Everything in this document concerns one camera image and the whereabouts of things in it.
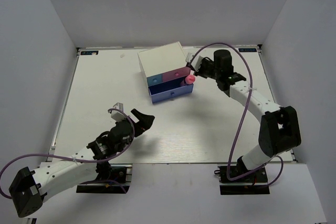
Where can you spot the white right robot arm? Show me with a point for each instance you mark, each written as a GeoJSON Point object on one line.
{"type": "Point", "coordinates": [279, 127]}

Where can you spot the white drawer cabinet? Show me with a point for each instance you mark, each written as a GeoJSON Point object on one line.
{"type": "Point", "coordinates": [161, 59]}

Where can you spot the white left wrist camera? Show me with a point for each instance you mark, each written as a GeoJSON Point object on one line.
{"type": "Point", "coordinates": [117, 113]}

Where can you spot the light blue drawer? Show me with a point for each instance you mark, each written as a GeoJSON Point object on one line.
{"type": "Point", "coordinates": [153, 80]}

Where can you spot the pink capped clear tube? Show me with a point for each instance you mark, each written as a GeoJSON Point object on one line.
{"type": "Point", "coordinates": [188, 80]}

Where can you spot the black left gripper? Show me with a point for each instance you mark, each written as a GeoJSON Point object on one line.
{"type": "Point", "coordinates": [144, 123]}

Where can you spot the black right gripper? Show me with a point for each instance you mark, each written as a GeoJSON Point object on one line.
{"type": "Point", "coordinates": [204, 61]}

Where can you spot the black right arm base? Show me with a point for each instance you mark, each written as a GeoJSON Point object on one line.
{"type": "Point", "coordinates": [253, 184]}

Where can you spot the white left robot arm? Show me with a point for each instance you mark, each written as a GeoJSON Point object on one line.
{"type": "Point", "coordinates": [31, 188]}

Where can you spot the pink drawer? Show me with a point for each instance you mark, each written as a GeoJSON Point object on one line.
{"type": "Point", "coordinates": [175, 74]}

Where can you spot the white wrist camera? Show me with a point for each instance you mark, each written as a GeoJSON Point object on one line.
{"type": "Point", "coordinates": [117, 113]}
{"type": "Point", "coordinates": [192, 62]}

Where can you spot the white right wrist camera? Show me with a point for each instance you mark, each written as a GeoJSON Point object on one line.
{"type": "Point", "coordinates": [192, 62]}

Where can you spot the dark blue drawer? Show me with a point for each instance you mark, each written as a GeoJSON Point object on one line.
{"type": "Point", "coordinates": [168, 90]}

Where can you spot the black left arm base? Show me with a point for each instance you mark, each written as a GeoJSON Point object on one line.
{"type": "Point", "coordinates": [111, 179]}

